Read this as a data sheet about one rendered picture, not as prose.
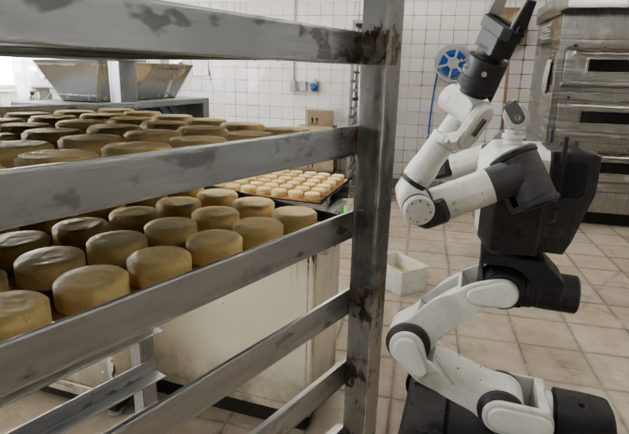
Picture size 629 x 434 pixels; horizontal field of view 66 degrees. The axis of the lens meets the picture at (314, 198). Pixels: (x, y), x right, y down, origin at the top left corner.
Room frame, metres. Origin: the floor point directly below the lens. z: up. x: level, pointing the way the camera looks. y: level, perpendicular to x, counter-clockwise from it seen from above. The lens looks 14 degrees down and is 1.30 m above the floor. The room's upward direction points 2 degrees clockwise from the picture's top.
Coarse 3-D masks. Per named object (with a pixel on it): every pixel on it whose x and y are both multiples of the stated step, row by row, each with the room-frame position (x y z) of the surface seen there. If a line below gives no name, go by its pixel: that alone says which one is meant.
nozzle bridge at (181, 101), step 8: (176, 96) 2.21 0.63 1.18; (184, 96) 2.22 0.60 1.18; (16, 104) 1.62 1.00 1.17; (24, 104) 1.61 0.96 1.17; (32, 104) 1.60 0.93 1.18; (40, 104) 1.59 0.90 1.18; (48, 104) 1.58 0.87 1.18; (56, 104) 1.57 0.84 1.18; (64, 104) 1.57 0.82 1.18; (144, 104) 1.78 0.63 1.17; (152, 104) 1.82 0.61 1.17; (160, 104) 1.87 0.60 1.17; (168, 104) 1.92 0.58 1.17; (176, 104) 1.97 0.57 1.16; (184, 104) 2.03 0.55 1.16; (192, 104) 2.18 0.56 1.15; (200, 104) 2.17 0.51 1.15; (208, 104) 2.20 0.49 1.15; (160, 112) 2.00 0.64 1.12; (168, 112) 2.06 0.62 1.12; (176, 112) 2.11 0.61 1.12; (184, 112) 2.17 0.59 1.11; (192, 112) 2.18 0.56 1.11; (200, 112) 2.17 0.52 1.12; (208, 112) 2.20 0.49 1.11
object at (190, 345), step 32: (320, 256) 1.56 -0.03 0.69; (256, 288) 1.56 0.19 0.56; (288, 288) 1.52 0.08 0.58; (320, 288) 1.57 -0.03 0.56; (192, 320) 1.64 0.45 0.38; (224, 320) 1.60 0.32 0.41; (256, 320) 1.56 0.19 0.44; (288, 320) 1.52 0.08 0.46; (160, 352) 1.69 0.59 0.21; (192, 352) 1.64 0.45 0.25; (224, 352) 1.60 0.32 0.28; (320, 352) 1.59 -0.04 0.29; (160, 384) 1.73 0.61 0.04; (256, 384) 1.56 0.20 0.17; (288, 384) 1.52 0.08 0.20; (256, 416) 1.59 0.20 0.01
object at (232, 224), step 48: (192, 192) 0.59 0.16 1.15; (0, 240) 0.39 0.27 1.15; (48, 240) 0.40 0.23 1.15; (96, 240) 0.39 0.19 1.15; (144, 240) 0.40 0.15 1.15; (192, 240) 0.40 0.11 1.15; (240, 240) 0.41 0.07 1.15; (0, 288) 0.31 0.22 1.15; (48, 288) 0.33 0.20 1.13; (96, 288) 0.30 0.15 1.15; (0, 336) 0.25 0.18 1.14
